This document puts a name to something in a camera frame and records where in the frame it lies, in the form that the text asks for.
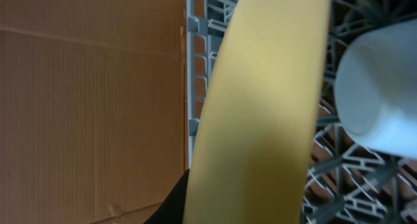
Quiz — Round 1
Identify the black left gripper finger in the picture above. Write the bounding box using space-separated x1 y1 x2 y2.
143 169 190 224

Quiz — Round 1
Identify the brown cardboard panel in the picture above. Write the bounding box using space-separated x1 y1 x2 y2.
1 0 184 223

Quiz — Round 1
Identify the grey dishwasher rack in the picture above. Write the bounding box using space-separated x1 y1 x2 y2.
184 0 416 223

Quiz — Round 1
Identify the white cup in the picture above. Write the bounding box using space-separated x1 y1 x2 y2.
334 20 416 159

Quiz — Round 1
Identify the yellow plate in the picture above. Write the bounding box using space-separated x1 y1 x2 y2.
183 0 331 223

